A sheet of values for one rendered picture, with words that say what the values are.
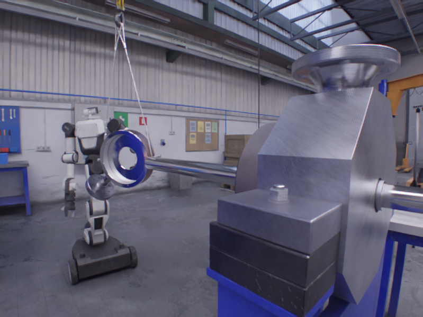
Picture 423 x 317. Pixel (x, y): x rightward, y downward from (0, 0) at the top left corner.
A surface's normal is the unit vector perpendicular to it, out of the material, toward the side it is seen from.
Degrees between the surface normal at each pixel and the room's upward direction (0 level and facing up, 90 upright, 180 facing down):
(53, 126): 90
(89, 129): 83
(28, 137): 90
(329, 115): 45
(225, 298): 90
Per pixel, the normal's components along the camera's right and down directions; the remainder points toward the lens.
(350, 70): -0.21, 0.68
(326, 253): 0.68, 0.06
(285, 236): -0.73, 0.05
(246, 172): -0.72, -0.19
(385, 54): 0.18, 0.07
